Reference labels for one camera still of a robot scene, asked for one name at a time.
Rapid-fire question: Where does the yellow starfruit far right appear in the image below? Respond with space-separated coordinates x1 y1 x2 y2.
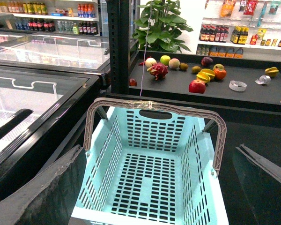
265 67 279 77

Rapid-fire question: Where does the yellow starfruit behind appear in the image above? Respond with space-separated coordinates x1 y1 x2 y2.
201 68 215 80

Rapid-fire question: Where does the black metal shelf post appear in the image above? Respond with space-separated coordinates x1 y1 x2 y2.
107 0 138 94

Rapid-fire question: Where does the green apple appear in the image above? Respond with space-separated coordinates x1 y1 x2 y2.
160 55 171 66

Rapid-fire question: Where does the brown kiwi right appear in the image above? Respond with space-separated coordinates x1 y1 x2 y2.
192 66 202 74

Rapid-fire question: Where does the green potted plant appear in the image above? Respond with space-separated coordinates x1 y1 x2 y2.
132 0 193 53

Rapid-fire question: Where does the large red apple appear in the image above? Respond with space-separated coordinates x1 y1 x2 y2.
188 79 206 94

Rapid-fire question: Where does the orange persimmon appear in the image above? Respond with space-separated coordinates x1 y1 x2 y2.
214 69 227 81

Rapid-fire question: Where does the pink dragon fruit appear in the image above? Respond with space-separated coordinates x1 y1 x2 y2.
147 63 168 80

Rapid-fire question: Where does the glass freezer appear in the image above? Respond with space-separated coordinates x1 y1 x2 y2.
0 59 103 207
0 33 111 86

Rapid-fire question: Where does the yellow starfruit front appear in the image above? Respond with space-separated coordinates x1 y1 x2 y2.
196 72 211 83

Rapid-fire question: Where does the black fruit display tray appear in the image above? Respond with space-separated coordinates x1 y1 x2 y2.
129 51 281 113

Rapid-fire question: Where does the loose white tape strip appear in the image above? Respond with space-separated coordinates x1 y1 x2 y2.
255 75 271 85

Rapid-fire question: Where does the glass top freezer near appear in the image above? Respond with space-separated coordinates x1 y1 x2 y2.
0 59 103 207

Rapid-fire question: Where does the white onion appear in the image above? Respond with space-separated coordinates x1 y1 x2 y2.
145 57 157 68

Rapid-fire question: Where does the soy sauce bottle row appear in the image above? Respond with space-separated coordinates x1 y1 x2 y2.
199 23 229 43

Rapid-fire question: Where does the drink bottle shelf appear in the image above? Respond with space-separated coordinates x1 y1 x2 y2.
0 0 100 36

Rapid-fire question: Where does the brown kiwi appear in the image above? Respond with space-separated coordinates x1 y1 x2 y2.
179 63 189 71
192 66 202 74

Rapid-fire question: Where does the dark purple fruit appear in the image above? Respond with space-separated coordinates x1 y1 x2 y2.
201 56 213 67

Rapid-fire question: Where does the light blue plastic basket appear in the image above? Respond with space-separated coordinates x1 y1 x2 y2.
72 107 229 225

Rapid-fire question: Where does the yellow starfruit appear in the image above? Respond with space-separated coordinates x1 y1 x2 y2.
196 72 211 83
265 67 279 77
201 68 215 80

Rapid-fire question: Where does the white tape roll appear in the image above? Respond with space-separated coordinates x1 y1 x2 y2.
229 80 247 92

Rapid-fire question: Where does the brown kiwi left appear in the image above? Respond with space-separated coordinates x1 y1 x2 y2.
179 63 189 71

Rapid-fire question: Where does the red green mango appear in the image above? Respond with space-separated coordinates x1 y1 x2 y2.
213 64 225 70

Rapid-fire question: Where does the pink hanging string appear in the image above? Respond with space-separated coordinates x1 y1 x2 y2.
140 0 154 97

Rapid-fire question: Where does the glass top freezer far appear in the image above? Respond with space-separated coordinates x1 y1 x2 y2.
0 33 111 86

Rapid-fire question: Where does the beige round melon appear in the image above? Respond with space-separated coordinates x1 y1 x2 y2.
169 58 180 69

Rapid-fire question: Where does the small dark red apple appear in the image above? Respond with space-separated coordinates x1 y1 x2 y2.
129 78 137 86

